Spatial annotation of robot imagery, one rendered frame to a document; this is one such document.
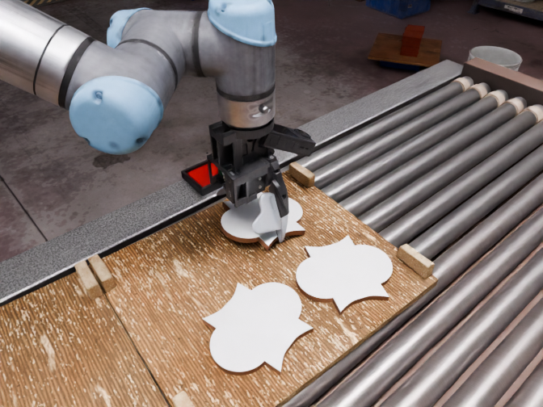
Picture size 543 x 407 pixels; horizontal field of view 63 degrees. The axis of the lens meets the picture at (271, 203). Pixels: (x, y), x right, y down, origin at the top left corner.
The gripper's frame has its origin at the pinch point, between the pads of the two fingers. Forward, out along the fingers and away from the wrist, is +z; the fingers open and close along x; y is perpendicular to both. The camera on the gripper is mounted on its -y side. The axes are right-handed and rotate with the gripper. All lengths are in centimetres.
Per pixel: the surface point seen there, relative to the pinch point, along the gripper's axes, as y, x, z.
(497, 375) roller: -8.6, 39.2, 3.3
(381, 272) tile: -7.5, 19.8, 0.8
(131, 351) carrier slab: 27.7, 8.7, 1.5
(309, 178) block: -12.5, -2.6, -0.5
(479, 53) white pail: -235, -92, 67
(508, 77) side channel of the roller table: -82, -4, 2
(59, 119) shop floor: -7, -232, 97
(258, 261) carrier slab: 5.4, 6.1, 1.8
